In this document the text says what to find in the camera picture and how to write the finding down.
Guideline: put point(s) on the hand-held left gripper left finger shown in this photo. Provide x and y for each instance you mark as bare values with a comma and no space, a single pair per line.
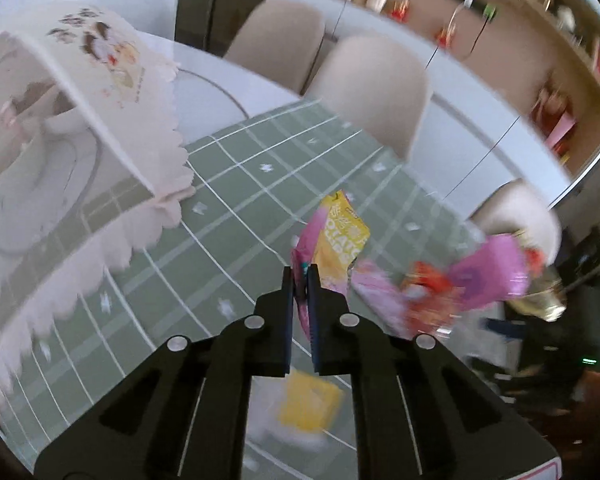
290,310

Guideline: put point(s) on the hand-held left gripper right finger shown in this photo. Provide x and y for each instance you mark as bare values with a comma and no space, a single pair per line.
314,320

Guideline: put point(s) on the yellow translucent plastic bag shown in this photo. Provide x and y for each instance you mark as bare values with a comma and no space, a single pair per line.
540,302

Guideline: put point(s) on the yellow and pink snack packet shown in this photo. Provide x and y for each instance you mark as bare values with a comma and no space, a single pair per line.
340,240

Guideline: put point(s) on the pale pink wrapper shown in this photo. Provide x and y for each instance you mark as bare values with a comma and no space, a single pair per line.
377,292

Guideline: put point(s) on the yellow square packet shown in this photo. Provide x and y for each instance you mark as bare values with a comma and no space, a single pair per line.
310,400

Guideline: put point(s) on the green checked tablecloth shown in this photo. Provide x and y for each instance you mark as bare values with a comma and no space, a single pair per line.
220,240

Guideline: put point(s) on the pink plastic bin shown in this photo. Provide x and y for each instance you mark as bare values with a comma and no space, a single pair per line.
490,270

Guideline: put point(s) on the small red packet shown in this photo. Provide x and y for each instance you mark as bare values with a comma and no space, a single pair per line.
430,290

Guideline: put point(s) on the beige chair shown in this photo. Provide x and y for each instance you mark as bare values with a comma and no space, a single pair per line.
520,210
280,40
375,90

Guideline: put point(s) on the red plush doll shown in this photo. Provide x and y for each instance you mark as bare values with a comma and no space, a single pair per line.
552,115

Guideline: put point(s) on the white sideboard cabinet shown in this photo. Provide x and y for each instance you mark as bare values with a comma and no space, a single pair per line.
460,125

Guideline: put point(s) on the white printed food cover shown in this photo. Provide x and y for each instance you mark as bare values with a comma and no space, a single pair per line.
105,110

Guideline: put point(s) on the dark glossy cabinet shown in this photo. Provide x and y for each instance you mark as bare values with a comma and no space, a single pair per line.
220,5

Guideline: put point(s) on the small red figurine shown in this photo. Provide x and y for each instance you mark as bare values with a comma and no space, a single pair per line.
445,35
401,8

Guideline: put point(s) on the wooden wall shelf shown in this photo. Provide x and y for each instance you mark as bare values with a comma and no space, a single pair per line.
510,35

